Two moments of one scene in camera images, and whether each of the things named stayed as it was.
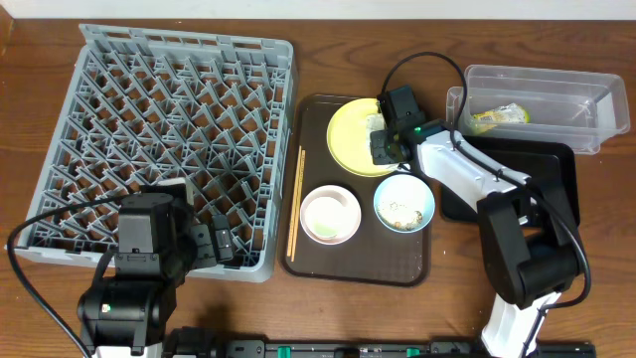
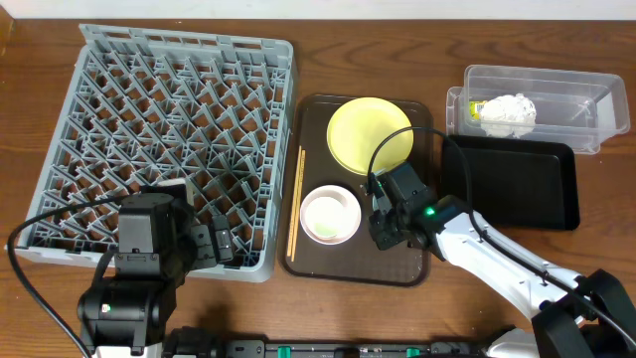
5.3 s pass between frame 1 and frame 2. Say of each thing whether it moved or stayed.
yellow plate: stayed
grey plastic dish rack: stayed
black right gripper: moved
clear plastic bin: stayed
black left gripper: stayed
